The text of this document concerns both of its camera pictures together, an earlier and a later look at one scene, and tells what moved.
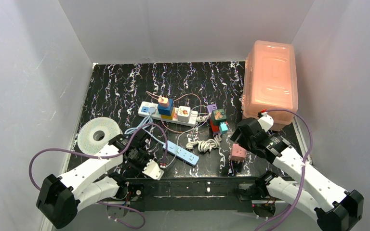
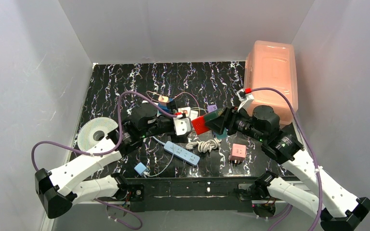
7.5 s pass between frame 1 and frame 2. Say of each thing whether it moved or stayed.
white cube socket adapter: stayed
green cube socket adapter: moved
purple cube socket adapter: stayed
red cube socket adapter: moved
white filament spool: stayed
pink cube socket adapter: stayed
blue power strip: stayed
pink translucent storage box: stayed
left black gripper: moved
